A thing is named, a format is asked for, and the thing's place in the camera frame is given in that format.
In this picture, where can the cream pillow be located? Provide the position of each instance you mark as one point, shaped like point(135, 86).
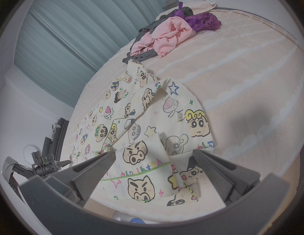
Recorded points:
point(203, 5)

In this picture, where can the purple garment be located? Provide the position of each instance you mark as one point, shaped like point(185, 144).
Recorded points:
point(208, 21)

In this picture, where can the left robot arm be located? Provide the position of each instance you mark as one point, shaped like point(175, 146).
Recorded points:
point(60, 133)

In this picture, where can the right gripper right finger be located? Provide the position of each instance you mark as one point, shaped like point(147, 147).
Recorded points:
point(215, 175)

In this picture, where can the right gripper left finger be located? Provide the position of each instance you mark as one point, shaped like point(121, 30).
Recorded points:
point(89, 175)

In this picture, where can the bed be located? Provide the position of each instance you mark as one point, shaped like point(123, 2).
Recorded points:
point(240, 82)

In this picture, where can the blue-green curtain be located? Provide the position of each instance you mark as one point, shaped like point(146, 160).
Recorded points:
point(81, 38)

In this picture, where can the black garment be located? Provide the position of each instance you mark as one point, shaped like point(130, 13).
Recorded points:
point(148, 27)

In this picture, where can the white printed pyjama top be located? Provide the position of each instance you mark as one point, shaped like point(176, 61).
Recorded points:
point(142, 121)

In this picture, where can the pink garment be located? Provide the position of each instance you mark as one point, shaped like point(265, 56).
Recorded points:
point(166, 33)

